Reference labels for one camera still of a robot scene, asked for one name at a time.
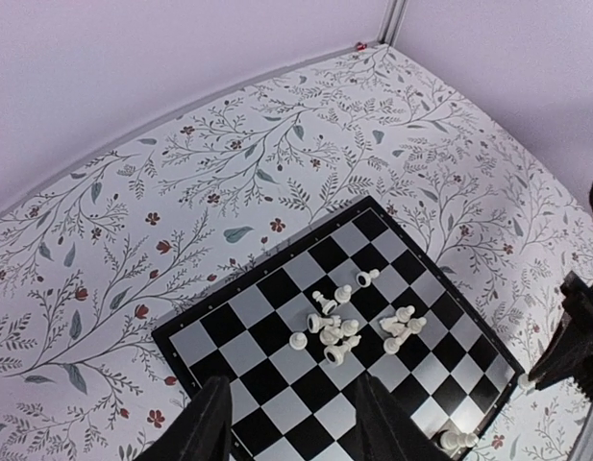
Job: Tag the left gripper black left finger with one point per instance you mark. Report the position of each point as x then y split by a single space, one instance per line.
203 429

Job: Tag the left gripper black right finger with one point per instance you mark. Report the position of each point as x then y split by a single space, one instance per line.
384 431

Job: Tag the white piece showing black base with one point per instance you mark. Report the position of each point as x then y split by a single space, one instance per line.
365 278

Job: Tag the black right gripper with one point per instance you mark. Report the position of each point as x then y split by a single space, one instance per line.
570 352

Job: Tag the white king chess piece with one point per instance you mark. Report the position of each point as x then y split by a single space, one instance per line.
453 440

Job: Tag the white bishop chess piece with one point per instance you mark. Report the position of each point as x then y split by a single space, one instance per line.
316 323
335 354

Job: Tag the black and white chessboard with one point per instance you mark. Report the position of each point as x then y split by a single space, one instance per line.
355 296

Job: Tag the floral patterned table mat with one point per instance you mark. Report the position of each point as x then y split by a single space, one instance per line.
91 262

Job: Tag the white pawn chess piece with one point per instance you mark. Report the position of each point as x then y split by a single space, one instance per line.
342 294
298 341
392 344

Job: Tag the white rook chess piece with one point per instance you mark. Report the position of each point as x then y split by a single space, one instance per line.
524 383

